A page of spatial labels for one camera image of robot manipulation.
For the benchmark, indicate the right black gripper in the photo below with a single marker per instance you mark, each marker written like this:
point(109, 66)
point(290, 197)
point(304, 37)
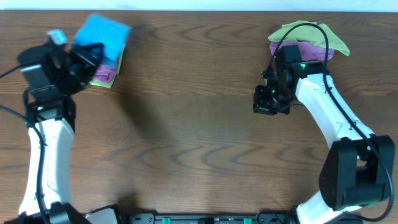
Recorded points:
point(265, 101)

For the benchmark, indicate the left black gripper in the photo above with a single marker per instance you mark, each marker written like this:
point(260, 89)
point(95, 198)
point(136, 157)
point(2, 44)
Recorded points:
point(83, 65)

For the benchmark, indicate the blue microfiber cloth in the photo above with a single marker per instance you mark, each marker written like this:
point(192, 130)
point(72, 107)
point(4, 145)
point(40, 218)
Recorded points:
point(99, 29)

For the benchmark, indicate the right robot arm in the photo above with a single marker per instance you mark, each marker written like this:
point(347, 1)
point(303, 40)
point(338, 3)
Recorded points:
point(358, 168)

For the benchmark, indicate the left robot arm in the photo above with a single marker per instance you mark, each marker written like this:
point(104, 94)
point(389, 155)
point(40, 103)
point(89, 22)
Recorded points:
point(51, 126)

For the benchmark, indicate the folded purple cloth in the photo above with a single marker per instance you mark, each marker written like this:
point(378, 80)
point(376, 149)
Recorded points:
point(105, 75)

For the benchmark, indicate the folded green cloth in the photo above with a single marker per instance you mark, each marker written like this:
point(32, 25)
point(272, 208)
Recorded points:
point(110, 62)

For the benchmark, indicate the crumpled purple cloth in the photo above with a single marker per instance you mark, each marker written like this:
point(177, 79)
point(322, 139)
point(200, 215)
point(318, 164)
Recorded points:
point(308, 51)

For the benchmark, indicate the crumpled green cloth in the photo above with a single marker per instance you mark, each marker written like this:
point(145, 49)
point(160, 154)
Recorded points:
point(308, 33)

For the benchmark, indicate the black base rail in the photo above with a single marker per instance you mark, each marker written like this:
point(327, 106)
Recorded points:
point(262, 218)

